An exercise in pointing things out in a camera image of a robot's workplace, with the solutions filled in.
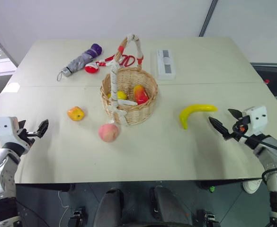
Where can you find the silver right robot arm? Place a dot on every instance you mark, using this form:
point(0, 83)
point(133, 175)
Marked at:
point(276, 163)

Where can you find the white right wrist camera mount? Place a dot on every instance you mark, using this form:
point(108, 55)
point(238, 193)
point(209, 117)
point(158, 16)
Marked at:
point(257, 118)

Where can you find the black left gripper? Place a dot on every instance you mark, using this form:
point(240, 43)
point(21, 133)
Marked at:
point(25, 139)

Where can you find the dark rounded shape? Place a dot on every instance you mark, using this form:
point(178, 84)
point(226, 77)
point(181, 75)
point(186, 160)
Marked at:
point(111, 208)
point(166, 208)

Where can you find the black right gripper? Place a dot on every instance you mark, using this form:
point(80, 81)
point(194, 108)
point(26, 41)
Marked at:
point(240, 128)

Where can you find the white shoe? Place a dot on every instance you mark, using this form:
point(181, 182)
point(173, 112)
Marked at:
point(252, 186)

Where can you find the yellow banana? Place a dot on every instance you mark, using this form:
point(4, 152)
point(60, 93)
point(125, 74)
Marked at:
point(188, 112)

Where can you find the small green object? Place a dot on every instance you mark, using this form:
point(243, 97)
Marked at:
point(211, 189)

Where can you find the red and yellow mango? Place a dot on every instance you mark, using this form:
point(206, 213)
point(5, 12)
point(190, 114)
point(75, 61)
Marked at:
point(140, 94)

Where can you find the red and white egg toy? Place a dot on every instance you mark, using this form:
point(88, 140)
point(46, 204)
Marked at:
point(91, 68)

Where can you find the black table caster foot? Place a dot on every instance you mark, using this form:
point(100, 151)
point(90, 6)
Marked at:
point(209, 218)
point(77, 217)

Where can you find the grey metal wall post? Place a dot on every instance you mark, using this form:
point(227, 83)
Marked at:
point(208, 17)

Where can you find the pink peach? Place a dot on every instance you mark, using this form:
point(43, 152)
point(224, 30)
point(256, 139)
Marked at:
point(108, 133)

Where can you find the dark chair with red spot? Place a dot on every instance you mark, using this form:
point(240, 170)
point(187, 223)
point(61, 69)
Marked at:
point(275, 78)

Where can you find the grey purple folded umbrella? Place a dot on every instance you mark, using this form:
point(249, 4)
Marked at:
point(81, 60)

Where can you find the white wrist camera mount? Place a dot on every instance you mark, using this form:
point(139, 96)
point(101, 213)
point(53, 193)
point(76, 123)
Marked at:
point(4, 128)
point(257, 118)

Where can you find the white rectangular power strip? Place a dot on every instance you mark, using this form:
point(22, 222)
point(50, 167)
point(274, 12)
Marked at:
point(166, 63)

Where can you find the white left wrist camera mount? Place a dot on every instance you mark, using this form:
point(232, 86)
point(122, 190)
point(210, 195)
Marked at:
point(4, 128)

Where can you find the yellow lemon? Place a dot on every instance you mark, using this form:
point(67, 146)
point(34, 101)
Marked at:
point(121, 95)

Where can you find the orange yellow persimmon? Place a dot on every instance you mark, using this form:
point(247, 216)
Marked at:
point(76, 114)

